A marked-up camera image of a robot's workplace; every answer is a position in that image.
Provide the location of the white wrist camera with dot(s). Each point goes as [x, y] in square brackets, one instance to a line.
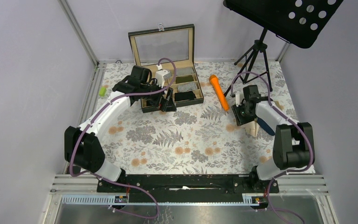
[162, 75]
[239, 97]

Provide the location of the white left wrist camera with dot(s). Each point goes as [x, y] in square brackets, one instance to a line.
[162, 75]

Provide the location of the black music stand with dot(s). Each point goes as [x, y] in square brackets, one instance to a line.
[297, 22]

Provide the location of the navy blue underwear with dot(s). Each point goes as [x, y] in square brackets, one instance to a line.
[263, 125]

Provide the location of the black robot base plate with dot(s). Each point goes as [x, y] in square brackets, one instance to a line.
[189, 188]

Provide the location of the olive rolled underwear in box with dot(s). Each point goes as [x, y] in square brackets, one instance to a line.
[184, 79]

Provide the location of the striped rolled underwear in box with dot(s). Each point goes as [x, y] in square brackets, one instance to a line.
[191, 86]

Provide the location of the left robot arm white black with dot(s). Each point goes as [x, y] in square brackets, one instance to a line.
[82, 146]

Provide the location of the grey rolled underwear in box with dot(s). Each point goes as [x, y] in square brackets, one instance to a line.
[185, 71]

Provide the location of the wooden organizer box glass lid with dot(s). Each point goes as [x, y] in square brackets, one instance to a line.
[173, 48]

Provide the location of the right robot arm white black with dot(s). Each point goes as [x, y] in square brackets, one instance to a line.
[293, 141]

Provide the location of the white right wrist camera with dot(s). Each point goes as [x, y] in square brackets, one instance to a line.
[239, 97]

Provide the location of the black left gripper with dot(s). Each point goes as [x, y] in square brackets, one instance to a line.
[167, 104]

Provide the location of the olive khaki underwear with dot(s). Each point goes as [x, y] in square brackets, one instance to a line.
[281, 107]

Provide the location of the green block at left edge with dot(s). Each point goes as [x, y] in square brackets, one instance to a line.
[102, 91]

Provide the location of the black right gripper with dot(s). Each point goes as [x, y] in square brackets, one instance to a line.
[239, 120]

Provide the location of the floral table cloth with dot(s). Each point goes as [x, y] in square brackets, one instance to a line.
[196, 139]

